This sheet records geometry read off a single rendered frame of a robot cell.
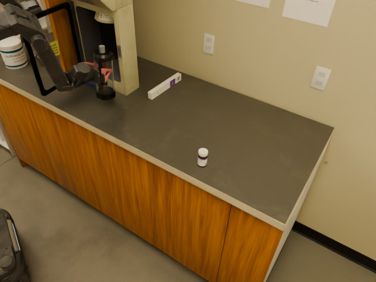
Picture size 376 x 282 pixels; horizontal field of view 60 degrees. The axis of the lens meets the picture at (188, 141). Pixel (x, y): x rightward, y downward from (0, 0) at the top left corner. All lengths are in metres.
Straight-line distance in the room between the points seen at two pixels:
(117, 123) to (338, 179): 1.26
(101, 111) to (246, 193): 0.86
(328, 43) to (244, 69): 0.45
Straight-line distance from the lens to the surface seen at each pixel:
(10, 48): 2.22
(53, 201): 2.63
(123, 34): 1.70
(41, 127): 2.21
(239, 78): 1.89
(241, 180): 1.38
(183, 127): 1.61
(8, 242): 2.22
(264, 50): 1.76
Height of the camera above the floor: 1.95
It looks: 42 degrees down
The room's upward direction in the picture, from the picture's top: 2 degrees clockwise
